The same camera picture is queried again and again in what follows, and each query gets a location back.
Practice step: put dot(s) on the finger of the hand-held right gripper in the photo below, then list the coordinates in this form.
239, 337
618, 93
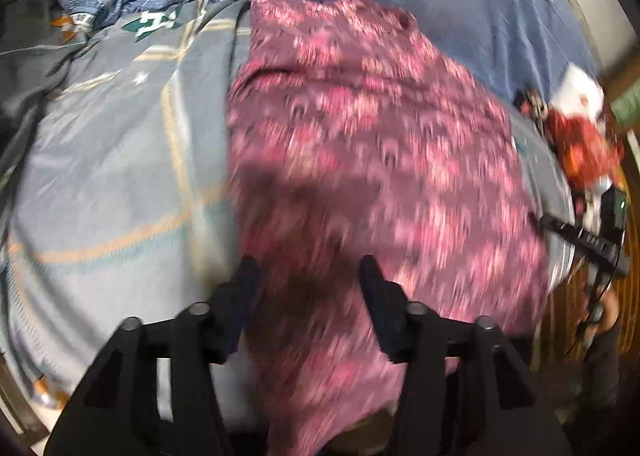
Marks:
556, 226

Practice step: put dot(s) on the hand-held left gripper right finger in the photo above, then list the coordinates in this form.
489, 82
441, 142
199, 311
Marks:
380, 301

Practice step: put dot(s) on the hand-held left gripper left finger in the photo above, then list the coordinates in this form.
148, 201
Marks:
239, 301

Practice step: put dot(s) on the pink patterned small garment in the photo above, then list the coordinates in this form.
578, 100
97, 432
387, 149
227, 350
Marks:
360, 146

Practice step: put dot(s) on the person's right forearm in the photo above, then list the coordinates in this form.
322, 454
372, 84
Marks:
602, 361

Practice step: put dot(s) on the red and white cloth bundle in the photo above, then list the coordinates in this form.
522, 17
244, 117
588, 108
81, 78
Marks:
580, 141

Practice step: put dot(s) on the grey printed bed sheet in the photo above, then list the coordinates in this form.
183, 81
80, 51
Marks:
125, 176

